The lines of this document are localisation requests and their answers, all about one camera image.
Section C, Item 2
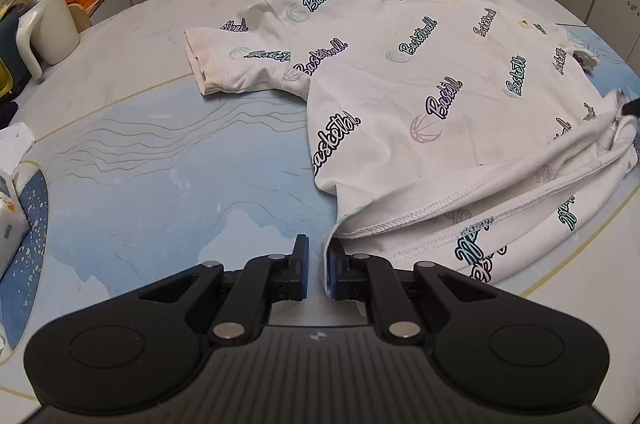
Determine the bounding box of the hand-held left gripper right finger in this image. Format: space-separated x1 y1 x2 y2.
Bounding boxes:
325 240 501 341

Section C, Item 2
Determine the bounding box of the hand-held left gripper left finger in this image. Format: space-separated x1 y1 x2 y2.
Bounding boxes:
137 233 310 341

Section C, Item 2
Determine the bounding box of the white printed t-shirt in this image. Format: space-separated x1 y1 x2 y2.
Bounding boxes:
184 0 639 298

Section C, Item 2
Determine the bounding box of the white tissue pack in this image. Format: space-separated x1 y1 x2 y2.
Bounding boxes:
0 123 37 280

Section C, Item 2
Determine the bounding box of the white plastic jug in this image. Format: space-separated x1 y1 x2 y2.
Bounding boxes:
16 0 80 79

